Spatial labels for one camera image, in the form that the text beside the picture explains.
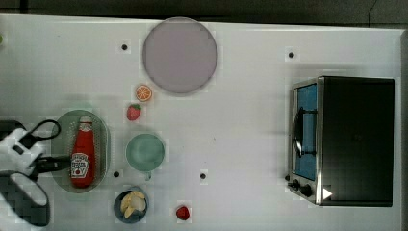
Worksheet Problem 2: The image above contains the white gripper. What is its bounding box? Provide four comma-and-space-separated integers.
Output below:
0, 128, 71, 175

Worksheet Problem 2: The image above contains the red ketchup bottle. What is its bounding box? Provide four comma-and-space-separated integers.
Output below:
70, 115, 95, 188

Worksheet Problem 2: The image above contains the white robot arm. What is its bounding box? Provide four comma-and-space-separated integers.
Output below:
1, 128, 70, 228

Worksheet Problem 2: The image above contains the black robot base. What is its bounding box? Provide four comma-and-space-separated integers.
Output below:
0, 120, 24, 133

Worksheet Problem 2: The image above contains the green oval strainer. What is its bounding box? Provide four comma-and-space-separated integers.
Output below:
51, 110, 110, 193

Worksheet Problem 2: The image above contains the blue bowl with chips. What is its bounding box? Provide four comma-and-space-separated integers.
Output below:
114, 187, 149, 224

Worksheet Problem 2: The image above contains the green mug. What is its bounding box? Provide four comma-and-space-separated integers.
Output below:
125, 134, 166, 181

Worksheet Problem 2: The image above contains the red strawberry with green leaf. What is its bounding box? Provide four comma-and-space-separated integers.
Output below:
126, 104, 141, 121

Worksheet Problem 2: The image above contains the orange slice toy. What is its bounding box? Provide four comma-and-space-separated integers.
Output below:
135, 85, 153, 102

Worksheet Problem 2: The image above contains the red strawberry near front edge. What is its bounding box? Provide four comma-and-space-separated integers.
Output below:
176, 206, 191, 220

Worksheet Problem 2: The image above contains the grey round plate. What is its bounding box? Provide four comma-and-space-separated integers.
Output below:
142, 17, 218, 94

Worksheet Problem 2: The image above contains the silver black toaster oven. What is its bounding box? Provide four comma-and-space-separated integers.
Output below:
285, 76, 395, 207

